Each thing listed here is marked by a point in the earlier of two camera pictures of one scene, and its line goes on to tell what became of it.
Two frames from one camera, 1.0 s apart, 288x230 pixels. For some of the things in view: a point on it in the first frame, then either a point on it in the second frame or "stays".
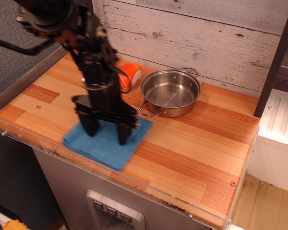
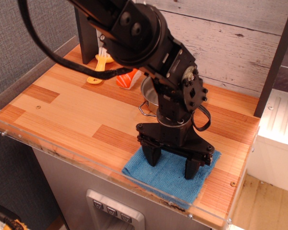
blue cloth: x=105 y=148 -> x=167 y=178
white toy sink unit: x=273 y=156 stays
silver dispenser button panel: x=109 y=214 stays
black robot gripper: x=103 y=100 -> x=179 y=136
